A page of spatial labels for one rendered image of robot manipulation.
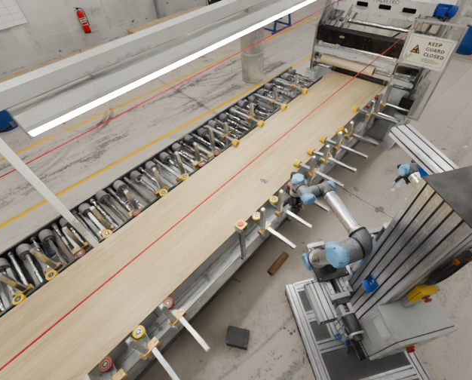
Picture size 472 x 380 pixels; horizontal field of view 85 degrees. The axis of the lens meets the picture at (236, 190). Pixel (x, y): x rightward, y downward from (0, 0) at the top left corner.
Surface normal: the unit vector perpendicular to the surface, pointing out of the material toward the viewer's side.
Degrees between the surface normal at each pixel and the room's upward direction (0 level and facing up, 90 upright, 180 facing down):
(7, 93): 90
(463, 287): 0
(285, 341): 0
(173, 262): 0
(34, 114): 61
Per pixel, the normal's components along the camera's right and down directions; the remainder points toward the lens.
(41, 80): 0.73, 0.48
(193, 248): -0.07, -0.65
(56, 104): 0.61, 0.11
